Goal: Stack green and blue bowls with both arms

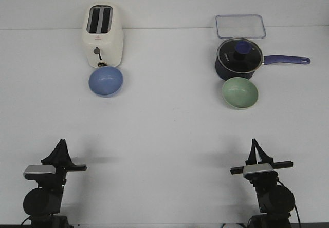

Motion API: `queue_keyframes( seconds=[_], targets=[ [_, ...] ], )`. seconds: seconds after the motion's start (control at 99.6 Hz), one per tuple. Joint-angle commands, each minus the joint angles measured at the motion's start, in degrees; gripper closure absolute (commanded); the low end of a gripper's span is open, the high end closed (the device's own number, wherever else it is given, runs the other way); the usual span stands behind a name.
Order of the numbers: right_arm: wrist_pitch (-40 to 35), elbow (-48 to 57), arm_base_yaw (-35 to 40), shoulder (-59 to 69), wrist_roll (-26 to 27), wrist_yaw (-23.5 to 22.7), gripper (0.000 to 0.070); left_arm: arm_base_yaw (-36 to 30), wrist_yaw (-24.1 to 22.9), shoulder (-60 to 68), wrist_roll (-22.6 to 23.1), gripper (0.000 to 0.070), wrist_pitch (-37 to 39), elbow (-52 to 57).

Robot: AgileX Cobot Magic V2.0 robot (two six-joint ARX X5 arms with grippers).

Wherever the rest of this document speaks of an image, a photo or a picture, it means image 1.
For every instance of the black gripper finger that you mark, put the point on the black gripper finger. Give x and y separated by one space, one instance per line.
66 155
54 156
264 158
252 159

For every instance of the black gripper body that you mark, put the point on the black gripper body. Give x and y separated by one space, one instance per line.
263 180
56 182

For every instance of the green bowl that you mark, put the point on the green bowl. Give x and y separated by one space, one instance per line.
240 93

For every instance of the blue bowl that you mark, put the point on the blue bowl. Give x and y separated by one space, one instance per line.
106 81

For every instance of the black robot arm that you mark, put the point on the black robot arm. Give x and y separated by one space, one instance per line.
275 200
43 203

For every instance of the dark blue saucepan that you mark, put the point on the dark blue saucepan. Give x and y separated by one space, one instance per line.
272 59

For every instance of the glass pot lid blue knob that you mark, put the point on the glass pot lid blue knob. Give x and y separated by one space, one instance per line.
240 55

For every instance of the white two-slot toaster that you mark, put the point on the white two-slot toaster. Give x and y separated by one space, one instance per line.
102 35

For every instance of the clear container blue rim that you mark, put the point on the clear container blue rim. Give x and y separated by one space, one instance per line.
240 25

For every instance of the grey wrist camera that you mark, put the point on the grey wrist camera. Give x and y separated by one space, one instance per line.
34 170
256 169

